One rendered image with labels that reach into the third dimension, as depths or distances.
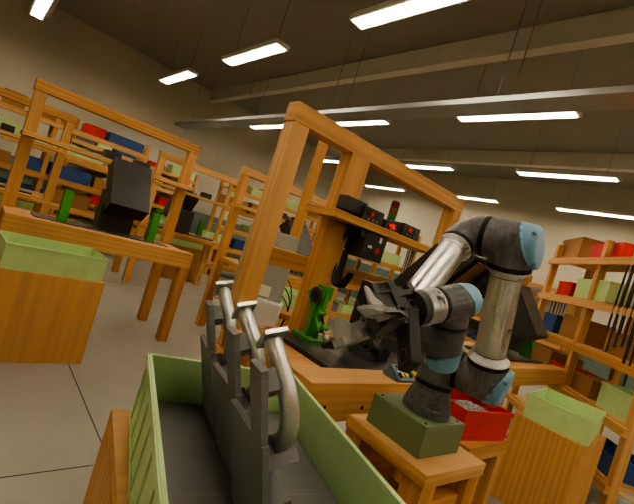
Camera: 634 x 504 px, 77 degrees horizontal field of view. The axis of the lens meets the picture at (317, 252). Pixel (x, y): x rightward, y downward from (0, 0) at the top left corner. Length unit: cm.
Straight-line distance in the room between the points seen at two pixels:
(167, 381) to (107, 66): 1072
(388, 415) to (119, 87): 1085
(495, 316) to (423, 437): 40
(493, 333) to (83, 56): 1098
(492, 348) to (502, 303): 14
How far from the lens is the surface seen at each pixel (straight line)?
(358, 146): 213
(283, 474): 99
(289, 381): 62
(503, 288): 118
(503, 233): 115
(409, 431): 131
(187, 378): 115
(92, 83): 1143
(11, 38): 1134
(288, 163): 186
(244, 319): 79
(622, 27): 559
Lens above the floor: 134
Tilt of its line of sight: 1 degrees down
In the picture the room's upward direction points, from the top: 17 degrees clockwise
